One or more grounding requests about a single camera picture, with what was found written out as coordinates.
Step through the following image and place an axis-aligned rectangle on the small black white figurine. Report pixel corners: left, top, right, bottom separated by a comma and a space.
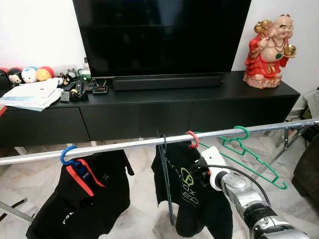
61, 72, 75, 86

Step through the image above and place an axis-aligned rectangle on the dark brown fabric sofa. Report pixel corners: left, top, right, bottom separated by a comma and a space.
292, 134, 319, 206

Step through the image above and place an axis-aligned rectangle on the black mouse plush ball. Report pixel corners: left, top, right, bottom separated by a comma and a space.
7, 68, 23, 85

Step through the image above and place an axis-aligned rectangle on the laughing Buddha statue red robe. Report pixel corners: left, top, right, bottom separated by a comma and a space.
243, 14, 298, 89

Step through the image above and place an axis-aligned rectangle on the red plastic hanger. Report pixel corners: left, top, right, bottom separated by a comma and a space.
186, 130, 199, 149

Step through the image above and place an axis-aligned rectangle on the silver metal clothes rack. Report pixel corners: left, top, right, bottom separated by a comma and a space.
0, 119, 319, 223

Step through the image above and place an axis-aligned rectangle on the small black desk stand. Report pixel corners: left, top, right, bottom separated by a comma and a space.
92, 80, 109, 95

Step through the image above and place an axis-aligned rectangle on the green plastic hanger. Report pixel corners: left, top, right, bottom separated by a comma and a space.
194, 125, 289, 190

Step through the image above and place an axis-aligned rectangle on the stack of white papers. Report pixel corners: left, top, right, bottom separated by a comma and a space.
0, 78, 63, 111

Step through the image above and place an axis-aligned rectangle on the orange yellow plush ball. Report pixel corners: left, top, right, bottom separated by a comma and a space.
36, 66, 55, 82

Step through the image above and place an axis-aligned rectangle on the black soundbar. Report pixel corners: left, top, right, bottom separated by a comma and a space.
113, 74, 223, 91

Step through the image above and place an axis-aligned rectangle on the blue plastic hanger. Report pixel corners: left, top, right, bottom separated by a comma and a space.
60, 145, 90, 175

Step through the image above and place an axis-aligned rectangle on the black flat screen television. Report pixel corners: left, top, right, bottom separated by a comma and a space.
73, 0, 252, 78

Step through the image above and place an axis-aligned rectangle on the black shirt with red collar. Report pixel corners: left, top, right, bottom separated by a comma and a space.
26, 149, 135, 239

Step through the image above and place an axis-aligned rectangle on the black shirt with green logo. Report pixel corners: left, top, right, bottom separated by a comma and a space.
152, 142, 234, 239

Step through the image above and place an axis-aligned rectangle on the black TV console cabinet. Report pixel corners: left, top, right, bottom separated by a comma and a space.
0, 71, 301, 147

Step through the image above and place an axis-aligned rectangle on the black plastic hanger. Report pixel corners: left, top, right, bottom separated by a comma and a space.
156, 130, 175, 226

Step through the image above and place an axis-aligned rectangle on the white lace cloth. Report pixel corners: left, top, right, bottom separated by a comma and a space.
305, 90, 319, 120

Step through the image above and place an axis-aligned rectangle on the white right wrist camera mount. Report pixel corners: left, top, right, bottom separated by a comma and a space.
201, 146, 230, 191

